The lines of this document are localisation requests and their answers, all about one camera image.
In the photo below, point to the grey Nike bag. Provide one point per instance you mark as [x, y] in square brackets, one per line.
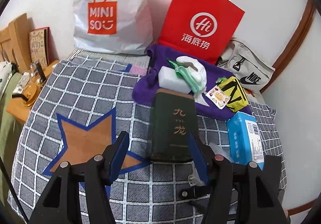
[248, 67]

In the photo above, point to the small green tissue pack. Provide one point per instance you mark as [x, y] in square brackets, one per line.
[220, 80]

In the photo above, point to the black bottle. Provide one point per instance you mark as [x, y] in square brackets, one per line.
[40, 71]

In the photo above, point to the white foam block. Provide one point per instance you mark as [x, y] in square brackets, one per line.
[168, 79]

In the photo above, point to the brown star mat blue edge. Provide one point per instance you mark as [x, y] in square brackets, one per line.
[80, 143]

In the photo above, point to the white spotted pillow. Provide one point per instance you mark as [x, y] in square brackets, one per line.
[5, 75]

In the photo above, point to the yellow black pouch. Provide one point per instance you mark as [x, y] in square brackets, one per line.
[233, 88]

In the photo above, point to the purple fluffy towel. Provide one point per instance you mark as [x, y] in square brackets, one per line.
[146, 87]

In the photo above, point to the dark green tea box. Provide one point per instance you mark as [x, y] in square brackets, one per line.
[172, 118]

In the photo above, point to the red Haidilao paper bag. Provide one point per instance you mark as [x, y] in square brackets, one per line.
[201, 28]

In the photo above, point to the white plush toy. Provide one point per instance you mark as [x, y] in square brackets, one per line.
[189, 61]

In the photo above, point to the white Miniso shopping bag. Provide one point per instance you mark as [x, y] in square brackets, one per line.
[112, 26]

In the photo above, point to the clear white mesh bag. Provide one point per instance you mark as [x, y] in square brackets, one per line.
[219, 151]

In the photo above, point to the wooden bedside table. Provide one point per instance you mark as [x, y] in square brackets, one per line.
[20, 107]

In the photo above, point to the light blue tissue pack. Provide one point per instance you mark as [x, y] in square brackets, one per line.
[245, 140]

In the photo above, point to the patterned book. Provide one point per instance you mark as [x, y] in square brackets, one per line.
[38, 46]

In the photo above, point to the brown wooden door frame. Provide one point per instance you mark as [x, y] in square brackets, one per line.
[294, 43]

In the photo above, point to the grey checkered tablecloth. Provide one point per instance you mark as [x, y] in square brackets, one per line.
[79, 88]

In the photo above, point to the green blanket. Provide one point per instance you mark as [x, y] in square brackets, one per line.
[10, 128]

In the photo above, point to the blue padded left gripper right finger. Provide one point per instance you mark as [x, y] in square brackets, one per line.
[197, 151]

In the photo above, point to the orange fruit pattern sachet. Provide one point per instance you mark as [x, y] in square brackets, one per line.
[218, 97]

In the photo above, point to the green snack packet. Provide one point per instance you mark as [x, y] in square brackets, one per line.
[190, 75]

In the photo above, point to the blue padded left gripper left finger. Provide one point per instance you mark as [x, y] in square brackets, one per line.
[119, 151]

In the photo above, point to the wooden headboard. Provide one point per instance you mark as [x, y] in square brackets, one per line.
[15, 43]

